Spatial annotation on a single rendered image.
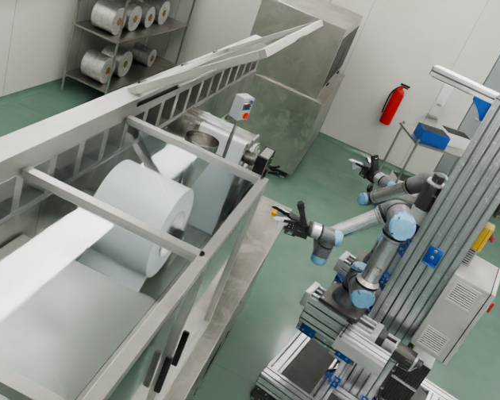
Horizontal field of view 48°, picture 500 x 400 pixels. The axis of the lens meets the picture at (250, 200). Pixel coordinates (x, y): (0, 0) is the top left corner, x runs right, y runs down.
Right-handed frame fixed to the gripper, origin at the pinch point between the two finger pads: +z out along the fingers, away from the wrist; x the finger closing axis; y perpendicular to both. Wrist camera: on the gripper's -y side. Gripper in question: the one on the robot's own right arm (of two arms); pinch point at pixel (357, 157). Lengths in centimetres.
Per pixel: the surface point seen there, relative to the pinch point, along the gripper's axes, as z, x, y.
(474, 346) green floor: -81, 121, 142
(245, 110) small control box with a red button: -39, -126, -59
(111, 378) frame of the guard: -150, -226, -67
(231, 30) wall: 400, 155, 62
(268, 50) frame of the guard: -64, -141, -95
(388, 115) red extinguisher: 210, 284, 95
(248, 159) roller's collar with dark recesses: -25, -107, -25
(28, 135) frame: -70, -221, -72
